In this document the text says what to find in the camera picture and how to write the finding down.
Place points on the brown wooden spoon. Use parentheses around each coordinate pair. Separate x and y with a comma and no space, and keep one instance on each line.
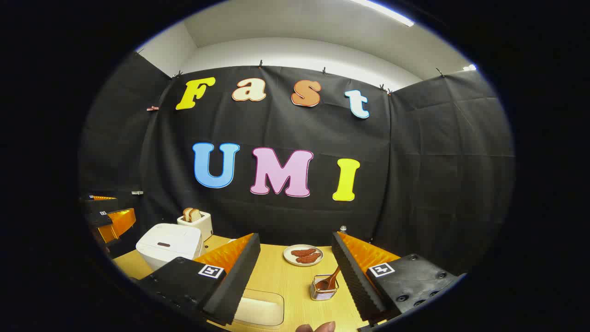
(325,283)

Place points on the red-brown meat piece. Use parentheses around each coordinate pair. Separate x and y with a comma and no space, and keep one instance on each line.
(309,258)
(303,252)

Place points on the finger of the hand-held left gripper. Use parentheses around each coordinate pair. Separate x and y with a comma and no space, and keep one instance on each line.
(103,198)
(120,223)

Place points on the toast bread slice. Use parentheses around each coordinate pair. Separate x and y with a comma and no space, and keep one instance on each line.
(196,215)
(185,214)

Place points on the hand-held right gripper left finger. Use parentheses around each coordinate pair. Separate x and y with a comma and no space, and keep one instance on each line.
(235,286)

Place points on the white rice cooker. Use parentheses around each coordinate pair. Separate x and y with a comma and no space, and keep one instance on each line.
(168,240)

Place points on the white toaster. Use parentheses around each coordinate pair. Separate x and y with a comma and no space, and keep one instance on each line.
(203,227)

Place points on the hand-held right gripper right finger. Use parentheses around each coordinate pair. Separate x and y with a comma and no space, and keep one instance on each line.
(352,281)

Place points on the white round plate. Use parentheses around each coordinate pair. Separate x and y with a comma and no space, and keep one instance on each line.
(319,249)

